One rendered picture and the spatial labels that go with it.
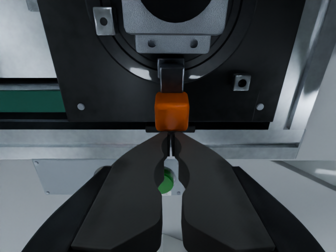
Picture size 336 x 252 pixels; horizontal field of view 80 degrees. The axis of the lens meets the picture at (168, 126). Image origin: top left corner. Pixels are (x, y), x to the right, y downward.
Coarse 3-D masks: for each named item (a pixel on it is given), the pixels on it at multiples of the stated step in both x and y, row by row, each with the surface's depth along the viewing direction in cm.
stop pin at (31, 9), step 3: (27, 0) 18; (30, 0) 18; (33, 0) 18; (36, 0) 18; (27, 3) 18; (30, 3) 18; (33, 3) 18; (36, 3) 18; (27, 6) 19; (30, 6) 18; (33, 6) 18; (36, 6) 18; (30, 9) 19; (33, 9) 19; (36, 9) 19
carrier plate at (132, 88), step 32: (64, 0) 18; (288, 0) 18; (64, 32) 19; (256, 32) 19; (288, 32) 19; (64, 64) 21; (96, 64) 20; (224, 64) 20; (256, 64) 20; (64, 96) 22; (96, 96) 22; (128, 96) 22; (192, 96) 22; (224, 96) 22; (256, 96) 22
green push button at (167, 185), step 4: (164, 172) 27; (168, 172) 28; (164, 176) 27; (168, 176) 27; (172, 176) 28; (164, 180) 27; (168, 180) 27; (172, 180) 28; (160, 184) 28; (164, 184) 28; (168, 184) 28; (172, 184) 28; (160, 188) 28; (164, 188) 28; (168, 188) 28; (164, 192) 29
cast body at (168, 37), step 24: (144, 0) 7; (168, 0) 7; (192, 0) 7; (216, 0) 8; (144, 24) 8; (168, 24) 8; (192, 24) 8; (216, 24) 8; (144, 48) 12; (168, 48) 12; (192, 48) 12
